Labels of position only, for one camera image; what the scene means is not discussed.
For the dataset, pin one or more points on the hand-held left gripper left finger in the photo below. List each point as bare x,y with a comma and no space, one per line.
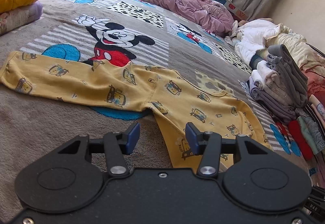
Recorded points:
133,137

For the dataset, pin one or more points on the pale printed folded garment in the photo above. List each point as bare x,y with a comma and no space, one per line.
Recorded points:
320,108

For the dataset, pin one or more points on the lilac floral folded cloth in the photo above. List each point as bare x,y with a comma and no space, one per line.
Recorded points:
20,17

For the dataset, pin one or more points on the cream quilt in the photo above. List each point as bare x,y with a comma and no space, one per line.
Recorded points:
299,46

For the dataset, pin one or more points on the pile of pale folded clothes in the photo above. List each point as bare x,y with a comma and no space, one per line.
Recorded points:
269,92

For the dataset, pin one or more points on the cartoon printed blanket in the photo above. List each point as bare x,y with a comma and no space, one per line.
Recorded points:
50,117

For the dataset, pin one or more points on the black bed rail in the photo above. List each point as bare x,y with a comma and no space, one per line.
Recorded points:
318,51

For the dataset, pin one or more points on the red pink blanket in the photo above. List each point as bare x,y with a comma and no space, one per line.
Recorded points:
316,84

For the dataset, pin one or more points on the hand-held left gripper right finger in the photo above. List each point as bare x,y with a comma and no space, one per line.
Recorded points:
191,137

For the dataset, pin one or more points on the dark teal garment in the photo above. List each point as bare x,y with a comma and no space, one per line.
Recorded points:
255,61

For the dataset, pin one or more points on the dark striped folded garment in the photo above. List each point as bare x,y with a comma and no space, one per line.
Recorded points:
314,116

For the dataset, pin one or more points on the blue denim folded garment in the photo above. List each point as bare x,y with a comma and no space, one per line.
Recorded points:
312,135

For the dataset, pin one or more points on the white quilt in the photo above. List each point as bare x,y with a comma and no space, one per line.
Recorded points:
254,36

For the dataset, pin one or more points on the yellow printed shirt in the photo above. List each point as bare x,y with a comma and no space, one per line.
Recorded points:
177,97

